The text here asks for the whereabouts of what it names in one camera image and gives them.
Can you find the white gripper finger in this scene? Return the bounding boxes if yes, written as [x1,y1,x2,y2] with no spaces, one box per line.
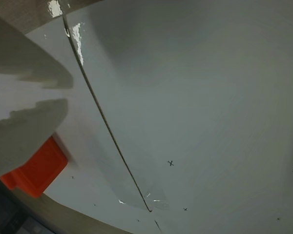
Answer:
[0,98,69,182]
[0,11,74,89]

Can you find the orange cube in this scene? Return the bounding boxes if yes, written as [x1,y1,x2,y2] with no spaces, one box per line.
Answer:
[0,135,69,198]

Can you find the clear adhesive tape strip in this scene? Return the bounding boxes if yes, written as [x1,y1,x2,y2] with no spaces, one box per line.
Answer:
[47,0,85,66]
[118,186,170,212]

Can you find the white paper sheet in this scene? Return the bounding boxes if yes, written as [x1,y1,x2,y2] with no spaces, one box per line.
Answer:
[0,14,162,234]
[63,0,293,234]

